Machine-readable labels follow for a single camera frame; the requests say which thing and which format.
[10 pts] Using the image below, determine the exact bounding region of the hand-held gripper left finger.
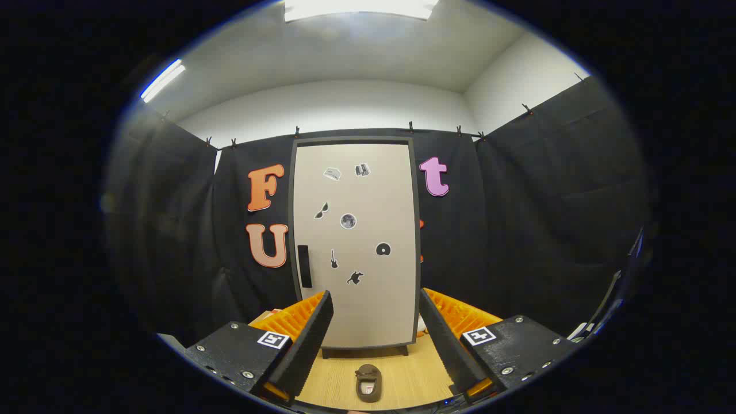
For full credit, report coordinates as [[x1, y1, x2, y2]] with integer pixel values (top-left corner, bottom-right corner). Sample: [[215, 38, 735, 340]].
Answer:
[[185, 290, 334, 406]]

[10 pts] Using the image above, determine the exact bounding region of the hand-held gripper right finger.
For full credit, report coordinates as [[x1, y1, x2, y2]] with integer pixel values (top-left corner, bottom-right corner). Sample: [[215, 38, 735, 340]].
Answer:
[[419, 287, 576, 403]]

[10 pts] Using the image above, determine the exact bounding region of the dark grey shoe cabinet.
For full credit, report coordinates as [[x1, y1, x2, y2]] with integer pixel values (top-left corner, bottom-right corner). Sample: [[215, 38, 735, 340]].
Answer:
[[287, 136, 421, 360]]

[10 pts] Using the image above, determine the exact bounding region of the black door handle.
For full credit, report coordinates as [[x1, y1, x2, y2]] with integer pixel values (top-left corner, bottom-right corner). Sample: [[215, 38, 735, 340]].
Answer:
[[297, 245, 313, 289]]

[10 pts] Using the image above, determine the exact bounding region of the brown fuzzy shoe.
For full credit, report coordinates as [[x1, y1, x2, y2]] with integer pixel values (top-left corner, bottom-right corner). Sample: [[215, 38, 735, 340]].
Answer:
[[354, 363, 382, 403]]

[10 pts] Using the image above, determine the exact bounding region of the beige book orange label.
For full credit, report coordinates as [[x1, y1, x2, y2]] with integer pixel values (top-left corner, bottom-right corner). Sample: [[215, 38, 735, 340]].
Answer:
[[250, 309, 288, 328]]

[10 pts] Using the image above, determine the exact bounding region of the black backdrop cloth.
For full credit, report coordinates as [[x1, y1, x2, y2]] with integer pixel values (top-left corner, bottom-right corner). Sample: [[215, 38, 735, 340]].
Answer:
[[106, 75, 650, 346]]

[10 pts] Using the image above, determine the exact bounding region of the dark stand with white parts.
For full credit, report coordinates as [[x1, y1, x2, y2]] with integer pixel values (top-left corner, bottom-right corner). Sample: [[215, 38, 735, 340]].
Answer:
[[566, 227, 646, 343]]

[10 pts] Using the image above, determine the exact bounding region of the wide ceiling light panel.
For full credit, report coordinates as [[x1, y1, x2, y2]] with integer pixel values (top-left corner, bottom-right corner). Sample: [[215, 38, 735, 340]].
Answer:
[[284, 0, 439, 22]]

